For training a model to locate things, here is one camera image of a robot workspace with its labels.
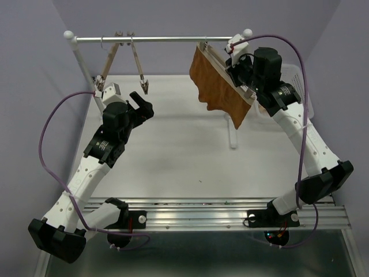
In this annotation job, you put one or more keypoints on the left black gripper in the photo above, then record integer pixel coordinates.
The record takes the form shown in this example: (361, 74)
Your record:
(143, 113)

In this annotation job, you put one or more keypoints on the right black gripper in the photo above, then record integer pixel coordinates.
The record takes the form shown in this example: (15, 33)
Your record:
(232, 69)

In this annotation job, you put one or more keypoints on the brown underwear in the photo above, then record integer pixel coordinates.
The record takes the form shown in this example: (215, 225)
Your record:
(215, 91)

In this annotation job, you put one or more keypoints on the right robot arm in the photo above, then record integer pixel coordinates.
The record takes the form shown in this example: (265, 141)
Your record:
(326, 172)

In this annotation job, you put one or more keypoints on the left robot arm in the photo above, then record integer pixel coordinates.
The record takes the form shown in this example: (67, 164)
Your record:
(63, 231)

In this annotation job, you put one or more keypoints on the far left beige hanger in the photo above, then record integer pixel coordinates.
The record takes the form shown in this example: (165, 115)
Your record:
(101, 78)

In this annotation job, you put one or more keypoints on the beige cloth in basket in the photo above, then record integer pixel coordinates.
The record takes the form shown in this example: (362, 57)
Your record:
(262, 110)

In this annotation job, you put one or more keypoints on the white plastic basket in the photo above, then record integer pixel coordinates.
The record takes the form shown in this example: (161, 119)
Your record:
(292, 74)

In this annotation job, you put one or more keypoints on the white metal clothes rack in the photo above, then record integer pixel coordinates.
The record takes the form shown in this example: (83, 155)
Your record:
(203, 42)

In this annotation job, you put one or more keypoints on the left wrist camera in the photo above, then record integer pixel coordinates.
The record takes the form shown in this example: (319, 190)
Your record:
(111, 91)

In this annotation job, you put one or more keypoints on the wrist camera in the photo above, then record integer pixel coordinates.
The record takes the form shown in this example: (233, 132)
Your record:
(111, 91)
(237, 45)

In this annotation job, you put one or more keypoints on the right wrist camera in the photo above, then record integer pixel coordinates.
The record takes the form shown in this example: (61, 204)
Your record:
(237, 45)

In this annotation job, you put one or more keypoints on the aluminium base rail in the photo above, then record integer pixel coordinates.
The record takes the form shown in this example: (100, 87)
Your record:
(228, 214)

